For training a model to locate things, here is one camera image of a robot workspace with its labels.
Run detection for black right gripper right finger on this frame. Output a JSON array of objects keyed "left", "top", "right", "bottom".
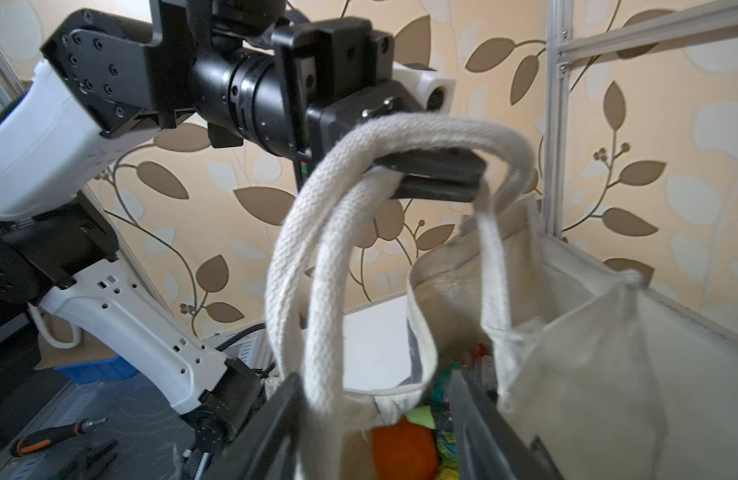
[{"left": 447, "top": 370, "right": 562, "bottom": 479}]

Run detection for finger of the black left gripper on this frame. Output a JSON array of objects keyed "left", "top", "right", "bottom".
[
  {"left": 391, "top": 176, "right": 479, "bottom": 203},
  {"left": 374, "top": 148, "right": 487, "bottom": 180}
]

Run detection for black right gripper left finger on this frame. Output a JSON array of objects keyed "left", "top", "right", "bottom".
[{"left": 203, "top": 373, "right": 304, "bottom": 480}]

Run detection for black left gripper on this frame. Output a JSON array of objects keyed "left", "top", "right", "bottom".
[{"left": 42, "top": 1, "right": 426, "bottom": 184}]

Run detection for teal candy bag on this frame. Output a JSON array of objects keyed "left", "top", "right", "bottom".
[{"left": 427, "top": 360, "right": 463, "bottom": 421}]

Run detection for round orange bell pepper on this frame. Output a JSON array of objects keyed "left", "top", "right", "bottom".
[{"left": 372, "top": 419, "right": 439, "bottom": 479}]

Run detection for cream Monet print tote bag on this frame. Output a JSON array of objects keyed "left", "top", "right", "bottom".
[{"left": 265, "top": 113, "right": 667, "bottom": 479}]

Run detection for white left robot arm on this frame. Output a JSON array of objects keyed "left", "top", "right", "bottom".
[{"left": 0, "top": 1, "right": 455, "bottom": 455}]

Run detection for black pliers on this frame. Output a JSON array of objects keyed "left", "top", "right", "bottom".
[{"left": 48, "top": 439, "right": 118, "bottom": 480}]

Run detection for blue plastic box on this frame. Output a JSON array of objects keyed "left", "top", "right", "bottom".
[{"left": 56, "top": 356, "right": 138, "bottom": 385}]

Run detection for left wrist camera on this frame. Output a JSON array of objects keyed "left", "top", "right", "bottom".
[{"left": 393, "top": 62, "right": 456, "bottom": 114}]

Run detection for orange handled screwdriver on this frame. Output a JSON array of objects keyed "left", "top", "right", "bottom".
[{"left": 9, "top": 417, "right": 109, "bottom": 458}]

